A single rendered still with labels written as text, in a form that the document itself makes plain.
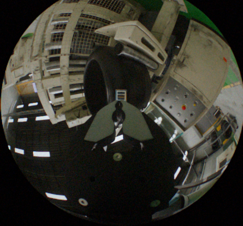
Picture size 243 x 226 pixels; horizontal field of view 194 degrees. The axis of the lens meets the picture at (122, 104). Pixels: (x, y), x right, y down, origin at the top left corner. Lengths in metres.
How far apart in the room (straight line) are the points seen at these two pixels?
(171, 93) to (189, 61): 0.38
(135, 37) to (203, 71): 0.68
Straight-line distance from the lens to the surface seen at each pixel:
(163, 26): 0.72
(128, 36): 0.26
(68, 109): 0.97
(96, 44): 0.52
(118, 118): 0.31
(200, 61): 0.83
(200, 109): 0.88
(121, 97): 0.26
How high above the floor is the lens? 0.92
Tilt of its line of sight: 37 degrees up
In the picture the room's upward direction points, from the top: 156 degrees counter-clockwise
